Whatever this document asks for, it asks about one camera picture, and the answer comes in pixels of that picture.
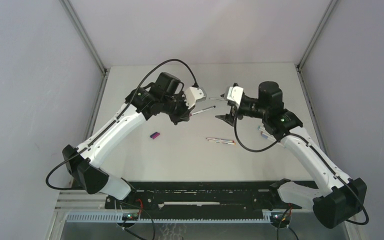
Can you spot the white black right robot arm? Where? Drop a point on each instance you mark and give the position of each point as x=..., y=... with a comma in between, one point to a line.
x=337, y=198

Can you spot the aluminium frame rail left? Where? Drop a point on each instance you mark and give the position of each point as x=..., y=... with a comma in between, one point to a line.
x=76, y=22

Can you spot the left controller board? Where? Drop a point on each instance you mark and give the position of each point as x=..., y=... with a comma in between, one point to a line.
x=130, y=217

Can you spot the aluminium frame rail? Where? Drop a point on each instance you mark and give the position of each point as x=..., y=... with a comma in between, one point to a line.
x=327, y=15
x=76, y=22

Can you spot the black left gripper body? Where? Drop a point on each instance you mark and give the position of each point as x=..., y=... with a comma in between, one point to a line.
x=178, y=108

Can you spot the controller board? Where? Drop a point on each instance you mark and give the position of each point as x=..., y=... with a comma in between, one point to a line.
x=279, y=218
x=130, y=217

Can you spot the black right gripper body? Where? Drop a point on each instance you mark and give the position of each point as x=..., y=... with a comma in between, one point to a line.
x=243, y=109

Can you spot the white green marker pen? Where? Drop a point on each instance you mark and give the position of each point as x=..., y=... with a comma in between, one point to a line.
x=217, y=99

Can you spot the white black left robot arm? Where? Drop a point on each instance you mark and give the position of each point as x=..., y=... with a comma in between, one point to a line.
x=84, y=162

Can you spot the aluminium frame rail right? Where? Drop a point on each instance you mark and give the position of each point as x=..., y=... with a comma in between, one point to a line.
x=327, y=15

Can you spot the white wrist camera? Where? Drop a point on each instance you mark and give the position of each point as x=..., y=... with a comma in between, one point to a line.
x=193, y=95
x=233, y=95

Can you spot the right controller board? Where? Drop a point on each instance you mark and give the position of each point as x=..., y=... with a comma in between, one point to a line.
x=279, y=218

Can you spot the magenta pen cap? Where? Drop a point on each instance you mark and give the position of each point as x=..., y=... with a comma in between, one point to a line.
x=156, y=135

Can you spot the white cable duct strip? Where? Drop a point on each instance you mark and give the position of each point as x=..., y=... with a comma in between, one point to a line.
x=112, y=217

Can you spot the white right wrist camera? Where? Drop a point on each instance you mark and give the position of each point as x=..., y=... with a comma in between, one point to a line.
x=233, y=95

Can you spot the white red marker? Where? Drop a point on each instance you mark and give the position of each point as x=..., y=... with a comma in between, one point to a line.
x=219, y=139

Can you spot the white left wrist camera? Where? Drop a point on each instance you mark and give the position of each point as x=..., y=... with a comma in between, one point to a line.
x=193, y=95

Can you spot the white yellow marker pen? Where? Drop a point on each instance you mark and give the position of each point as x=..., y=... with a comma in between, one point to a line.
x=221, y=142

